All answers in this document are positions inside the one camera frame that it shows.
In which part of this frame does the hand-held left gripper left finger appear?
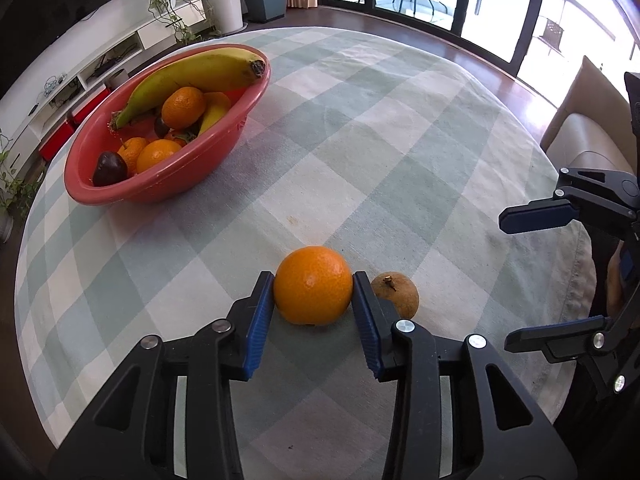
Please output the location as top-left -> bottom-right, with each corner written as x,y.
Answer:
47,270 -> 276,480

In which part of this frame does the smooth orange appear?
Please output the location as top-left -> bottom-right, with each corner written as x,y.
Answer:
273,245 -> 354,326
116,136 -> 149,173
135,139 -> 183,175

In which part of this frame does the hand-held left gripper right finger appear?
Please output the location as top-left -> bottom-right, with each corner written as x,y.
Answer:
351,271 -> 578,480

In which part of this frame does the red plastic bowl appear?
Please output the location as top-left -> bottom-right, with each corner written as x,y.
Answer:
64,44 -> 272,206

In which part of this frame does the black wall television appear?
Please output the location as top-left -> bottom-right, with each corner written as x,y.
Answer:
0,0 -> 137,101

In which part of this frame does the beige leather chair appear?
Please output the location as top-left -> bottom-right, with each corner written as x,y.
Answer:
540,55 -> 636,171

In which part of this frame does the green checked tablecloth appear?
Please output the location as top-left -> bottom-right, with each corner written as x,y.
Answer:
14,26 -> 598,480

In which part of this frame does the bumpy mandarin orange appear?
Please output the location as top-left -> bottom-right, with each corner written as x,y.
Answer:
161,86 -> 207,131

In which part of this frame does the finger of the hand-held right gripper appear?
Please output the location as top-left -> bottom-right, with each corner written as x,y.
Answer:
498,166 -> 640,234
504,315 -> 622,362

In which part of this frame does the red storage box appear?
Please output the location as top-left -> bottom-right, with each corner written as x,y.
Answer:
72,87 -> 108,126
39,120 -> 76,161

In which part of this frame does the white television cabinet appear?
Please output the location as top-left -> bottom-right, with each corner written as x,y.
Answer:
0,0 -> 208,161

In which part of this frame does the brown round fruit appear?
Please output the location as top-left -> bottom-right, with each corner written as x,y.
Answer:
370,271 -> 420,321

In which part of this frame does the dark device with cables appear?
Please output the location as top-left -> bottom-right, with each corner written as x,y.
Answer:
92,45 -> 138,78

